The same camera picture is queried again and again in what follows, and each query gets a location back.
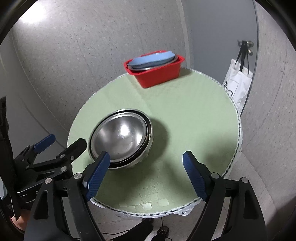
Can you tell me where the large steel bowl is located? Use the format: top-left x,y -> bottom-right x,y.
88,108 -> 152,165

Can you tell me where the blue plastic plate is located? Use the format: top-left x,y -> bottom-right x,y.
127,51 -> 175,69

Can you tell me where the person's left hand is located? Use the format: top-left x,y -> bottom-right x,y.
11,210 -> 31,231

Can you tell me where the green checkered tablecloth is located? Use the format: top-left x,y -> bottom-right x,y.
68,68 -> 242,217

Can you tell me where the white tote bag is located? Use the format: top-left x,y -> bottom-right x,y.
222,41 -> 253,114

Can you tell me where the red plastic bin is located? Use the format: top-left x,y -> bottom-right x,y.
123,50 -> 185,88

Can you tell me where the steel bowl in bin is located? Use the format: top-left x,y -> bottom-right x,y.
126,51 -> 178,72

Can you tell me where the door handle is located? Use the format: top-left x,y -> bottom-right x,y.
237,41 -> 254,56

